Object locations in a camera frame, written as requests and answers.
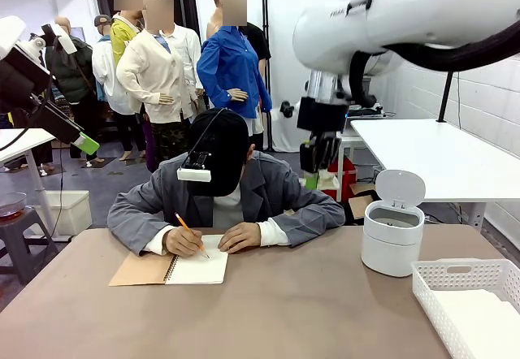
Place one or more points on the person's right forearm grey sleeve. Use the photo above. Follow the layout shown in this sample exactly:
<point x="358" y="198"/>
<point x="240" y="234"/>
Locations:
<point x="130" y="225"/>

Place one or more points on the white paper stack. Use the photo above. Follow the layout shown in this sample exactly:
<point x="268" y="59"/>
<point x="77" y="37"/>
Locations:
<point x="479" y="318"/>

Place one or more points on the mannequin in black t-shirt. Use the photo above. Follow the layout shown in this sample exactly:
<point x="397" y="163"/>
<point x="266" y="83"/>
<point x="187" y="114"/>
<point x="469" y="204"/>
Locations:
<point x="258" y="42"/>

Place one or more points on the black baseball cap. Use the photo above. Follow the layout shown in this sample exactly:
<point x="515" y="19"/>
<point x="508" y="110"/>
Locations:
<point x="221" y="152"/>

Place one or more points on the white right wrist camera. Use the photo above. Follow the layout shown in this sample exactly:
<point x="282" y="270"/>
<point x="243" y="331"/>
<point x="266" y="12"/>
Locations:
<point x="287" y="109"/>

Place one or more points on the black backdrop stand pole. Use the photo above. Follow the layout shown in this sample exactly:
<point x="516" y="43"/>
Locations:
<point x="266" y="9"/>

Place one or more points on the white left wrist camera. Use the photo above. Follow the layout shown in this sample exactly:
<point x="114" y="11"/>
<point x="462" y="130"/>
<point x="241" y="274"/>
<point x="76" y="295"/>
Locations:
<point x="65" y="41"/>

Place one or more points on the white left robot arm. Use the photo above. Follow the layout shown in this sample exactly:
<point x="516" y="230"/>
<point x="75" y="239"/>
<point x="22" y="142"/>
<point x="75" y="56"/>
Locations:
<point x="8" y="34"/>

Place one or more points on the large white table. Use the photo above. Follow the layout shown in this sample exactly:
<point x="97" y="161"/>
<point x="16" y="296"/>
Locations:
<point x="426" y="156"/>

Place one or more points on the person in grey jacket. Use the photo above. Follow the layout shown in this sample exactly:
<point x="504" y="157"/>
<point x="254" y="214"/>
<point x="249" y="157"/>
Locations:
<point x="268" y="188"/>

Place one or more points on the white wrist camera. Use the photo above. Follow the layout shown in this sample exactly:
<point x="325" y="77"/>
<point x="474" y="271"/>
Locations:
<point x="65" y="41"/>
<point x="287" y="109"/>

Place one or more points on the white plastic storage bin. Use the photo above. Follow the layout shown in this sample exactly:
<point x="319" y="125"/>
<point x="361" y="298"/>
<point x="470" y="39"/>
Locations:
<point x="73" y="213"/>

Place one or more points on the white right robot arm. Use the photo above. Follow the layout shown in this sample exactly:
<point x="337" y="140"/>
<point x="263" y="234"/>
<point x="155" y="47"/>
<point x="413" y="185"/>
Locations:
<point x="406" y="14"/>

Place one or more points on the white head-mounted camera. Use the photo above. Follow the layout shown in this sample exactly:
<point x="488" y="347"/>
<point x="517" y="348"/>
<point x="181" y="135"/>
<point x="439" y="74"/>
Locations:
<point x="194" y="174"/>

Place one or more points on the red bag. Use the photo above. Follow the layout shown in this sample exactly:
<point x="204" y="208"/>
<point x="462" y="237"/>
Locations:
<point x="345" y="180"/>

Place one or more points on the person's left hand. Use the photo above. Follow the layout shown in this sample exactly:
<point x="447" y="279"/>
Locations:
<point x="241" y="237"/>

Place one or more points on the mannequin in yellow jacket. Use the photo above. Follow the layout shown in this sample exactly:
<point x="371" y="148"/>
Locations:
<point x="122" y="38"/>

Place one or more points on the grey plastic stool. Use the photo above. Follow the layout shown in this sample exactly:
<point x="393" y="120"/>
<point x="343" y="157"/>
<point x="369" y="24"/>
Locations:
<point x="16" y="229"/>

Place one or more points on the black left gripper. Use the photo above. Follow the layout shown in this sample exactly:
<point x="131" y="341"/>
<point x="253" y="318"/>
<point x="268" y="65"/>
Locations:
<point x="22" y="79"/>

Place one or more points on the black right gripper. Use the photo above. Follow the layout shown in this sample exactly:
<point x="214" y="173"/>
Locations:
<point x="321" y="115"/>

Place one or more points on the person's right hand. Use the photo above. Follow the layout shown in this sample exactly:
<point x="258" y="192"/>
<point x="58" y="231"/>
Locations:
<point x="180" y="243"/>

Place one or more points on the white lidded trash can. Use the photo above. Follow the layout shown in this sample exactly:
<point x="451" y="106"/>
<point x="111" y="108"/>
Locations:
<point x="390" y="253"/>

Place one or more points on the spiral notebook with kraft cover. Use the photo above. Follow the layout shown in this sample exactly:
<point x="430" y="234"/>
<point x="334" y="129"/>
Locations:
<point x="203" y="271"/>

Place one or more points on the orange pencil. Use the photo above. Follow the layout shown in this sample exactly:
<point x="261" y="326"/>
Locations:
<point x="181" y="219"/>

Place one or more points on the small monitor screen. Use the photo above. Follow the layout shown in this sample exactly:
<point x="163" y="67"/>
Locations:
<point x="78" y="35"/>

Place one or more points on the mannequin in blue shirt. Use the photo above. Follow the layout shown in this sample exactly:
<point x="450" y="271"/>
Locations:
<point x="231" y="58"/>

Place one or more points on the mannequin with grey cap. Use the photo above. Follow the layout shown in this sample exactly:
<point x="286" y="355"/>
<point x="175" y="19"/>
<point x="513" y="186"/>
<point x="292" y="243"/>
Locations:
<point x="107" y="74"/>

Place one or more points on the grey metal tray box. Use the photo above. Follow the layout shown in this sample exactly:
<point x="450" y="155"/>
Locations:
<point x="367" y="111"/>

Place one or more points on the mannequin in white shirt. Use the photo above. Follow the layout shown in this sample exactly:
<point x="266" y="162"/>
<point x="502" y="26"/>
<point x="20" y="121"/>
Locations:
<point x="189" y="50"/>

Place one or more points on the glass bowl with red liquid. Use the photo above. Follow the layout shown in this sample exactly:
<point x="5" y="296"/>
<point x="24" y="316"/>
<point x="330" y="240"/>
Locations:
<point x="12" y="208"/>

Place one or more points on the white perforated plastic basket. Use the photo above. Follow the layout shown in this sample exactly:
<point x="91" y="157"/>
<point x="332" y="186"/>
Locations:
<point x="430" y="278"/>

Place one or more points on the person's left forearm grey sleeve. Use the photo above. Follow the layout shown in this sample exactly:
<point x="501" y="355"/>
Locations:
<point x="304" y="223"/>

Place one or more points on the brown cardboard box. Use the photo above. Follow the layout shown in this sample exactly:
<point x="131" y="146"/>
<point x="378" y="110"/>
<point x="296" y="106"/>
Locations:
<point x="361" y="204"/>

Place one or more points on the small white side table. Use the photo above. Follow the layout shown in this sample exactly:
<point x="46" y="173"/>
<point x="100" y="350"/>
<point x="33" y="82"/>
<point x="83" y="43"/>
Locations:
<point x="351" y="139"/>

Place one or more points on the mannequin in cream cardigan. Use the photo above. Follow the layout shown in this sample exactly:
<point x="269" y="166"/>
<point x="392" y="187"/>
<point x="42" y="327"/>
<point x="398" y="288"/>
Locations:
<point x="154" y="70"/>

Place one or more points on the bare beige mannequin torso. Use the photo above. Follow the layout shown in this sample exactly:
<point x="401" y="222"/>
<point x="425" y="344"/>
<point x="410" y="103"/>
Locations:
<point x="214" y="20"/>

